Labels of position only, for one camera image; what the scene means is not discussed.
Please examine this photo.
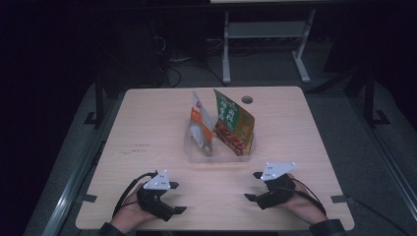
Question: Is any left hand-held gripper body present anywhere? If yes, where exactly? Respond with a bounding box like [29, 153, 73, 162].
[136, 169, 180, 222]

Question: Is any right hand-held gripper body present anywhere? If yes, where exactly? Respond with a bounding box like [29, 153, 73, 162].
[255, 161, 298, 211]

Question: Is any clear plastic container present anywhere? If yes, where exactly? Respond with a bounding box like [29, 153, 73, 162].
[184, 117, 258, 164]

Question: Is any green and red snack packet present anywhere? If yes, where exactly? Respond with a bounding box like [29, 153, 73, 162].
[212, 88, 256, 157]

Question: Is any orange and white snack packet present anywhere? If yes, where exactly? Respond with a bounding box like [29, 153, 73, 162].
[189, 90, 214, 157]

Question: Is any person's left hand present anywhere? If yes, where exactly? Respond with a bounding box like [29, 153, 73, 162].
[109, 183, 159, 235]

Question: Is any person's right hand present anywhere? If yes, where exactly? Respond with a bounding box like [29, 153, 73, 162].
[278, 174, 328, 226]

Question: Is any black metal stand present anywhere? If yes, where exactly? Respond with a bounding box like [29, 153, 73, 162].
[362, 67, 391, 129]
[83, 77, 105, 129]

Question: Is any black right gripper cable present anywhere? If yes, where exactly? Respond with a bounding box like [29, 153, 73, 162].
[293, 178, 328, 217]

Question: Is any grey table edge bracket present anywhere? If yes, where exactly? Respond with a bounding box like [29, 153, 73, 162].
[77, 194, 98, 205]
[329, 194, 349, 205]

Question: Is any grey metal floor rail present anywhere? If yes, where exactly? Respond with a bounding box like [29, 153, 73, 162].
[40, 94, 124, 236]
[348, 96, 417, 212]

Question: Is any black looped floor cable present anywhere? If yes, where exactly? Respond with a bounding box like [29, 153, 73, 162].
[156, 35, 227, 89]

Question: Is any white metal desk frame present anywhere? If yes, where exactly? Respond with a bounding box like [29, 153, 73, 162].
[221, 9, 318, 85]

